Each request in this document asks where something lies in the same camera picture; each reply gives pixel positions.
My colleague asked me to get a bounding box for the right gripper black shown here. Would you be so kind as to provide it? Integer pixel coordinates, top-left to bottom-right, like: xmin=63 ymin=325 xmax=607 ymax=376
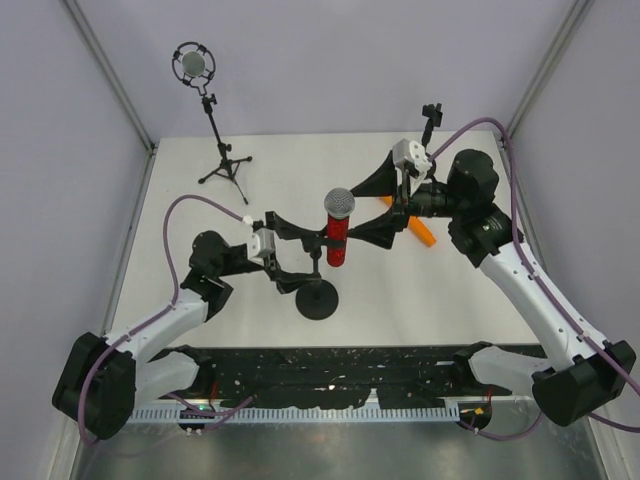
xmin=347 ymin=150 xmax=466 ymax=249

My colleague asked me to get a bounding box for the orange microphone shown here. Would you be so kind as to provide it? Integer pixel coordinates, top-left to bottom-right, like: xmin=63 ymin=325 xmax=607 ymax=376
xmin=408 ymin=216 xmax=437 ymax=248

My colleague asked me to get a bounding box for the red microphone silver grille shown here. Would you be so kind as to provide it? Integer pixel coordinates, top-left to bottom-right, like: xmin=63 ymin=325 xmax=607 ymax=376
xmin=324 ymin=187 xmax=355 ymax=268

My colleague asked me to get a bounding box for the black round-base mic stand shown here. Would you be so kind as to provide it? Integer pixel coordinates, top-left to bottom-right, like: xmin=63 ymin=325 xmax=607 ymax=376
xmin=421 ymin=103 xmax=443 ymax=148

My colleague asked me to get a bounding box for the black tripod stand shock mount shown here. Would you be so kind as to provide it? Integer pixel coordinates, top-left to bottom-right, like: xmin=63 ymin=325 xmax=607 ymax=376
xmin=171 ymin=41 xmax=253 ymax=205

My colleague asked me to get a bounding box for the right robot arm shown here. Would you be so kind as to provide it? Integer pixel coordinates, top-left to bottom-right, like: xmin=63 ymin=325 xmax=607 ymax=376
xmin=349 ymin=149 xmax=636 ymax=426

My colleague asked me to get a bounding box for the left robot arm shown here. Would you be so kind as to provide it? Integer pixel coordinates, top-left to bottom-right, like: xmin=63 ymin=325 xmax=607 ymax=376
xmin=52 ymin=212 xmax=327 ymax=440

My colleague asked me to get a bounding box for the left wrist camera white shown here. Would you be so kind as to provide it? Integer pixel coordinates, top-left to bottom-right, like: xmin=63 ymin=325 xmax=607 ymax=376
xmin=242 ymin=215 xmax=275 ymax=262

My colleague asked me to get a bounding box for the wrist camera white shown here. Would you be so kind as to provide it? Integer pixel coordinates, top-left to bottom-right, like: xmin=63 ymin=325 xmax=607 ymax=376
xmin=242 ymin=215 xmax=275 ymax=262
xmin=391 ymin=139 xmax=432 ymax=179

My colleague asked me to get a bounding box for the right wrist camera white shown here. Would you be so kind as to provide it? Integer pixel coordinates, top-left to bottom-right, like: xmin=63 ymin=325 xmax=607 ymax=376
xmin=391 ymin=139 xmax=432 ymax=179

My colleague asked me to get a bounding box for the black front rail base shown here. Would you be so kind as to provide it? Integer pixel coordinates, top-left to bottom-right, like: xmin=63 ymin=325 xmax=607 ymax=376
xmin=179 ymin=345 xmax=509 ymax=410

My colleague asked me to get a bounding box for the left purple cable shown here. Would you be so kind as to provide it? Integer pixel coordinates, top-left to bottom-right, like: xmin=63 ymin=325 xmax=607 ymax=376
xmin=78 ymin=194 xmax=261 ymax=446

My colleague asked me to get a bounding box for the white slotted cable duct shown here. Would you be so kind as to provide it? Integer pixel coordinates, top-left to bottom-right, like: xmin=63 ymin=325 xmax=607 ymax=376
xmin=127 ymin=402 xmax=460 ymax=425

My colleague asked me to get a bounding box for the left aluminium frame post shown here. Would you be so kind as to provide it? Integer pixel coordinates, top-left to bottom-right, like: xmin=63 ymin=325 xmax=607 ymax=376
xmin=60 ymin=0 xmax=156 ymax=154

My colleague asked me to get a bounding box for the aluminium frame post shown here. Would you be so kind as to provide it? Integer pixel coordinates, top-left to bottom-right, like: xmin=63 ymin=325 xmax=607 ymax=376
xmin=506 ymin=0 xmax=595 ymax=140
xmin=60 ymin=0 xmax=156 ymax=154

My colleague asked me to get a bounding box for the right aluminium frame post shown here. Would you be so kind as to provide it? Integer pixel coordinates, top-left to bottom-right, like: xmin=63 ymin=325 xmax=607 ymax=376
xmin=506 ymin=0 xmax=595 ymax=140

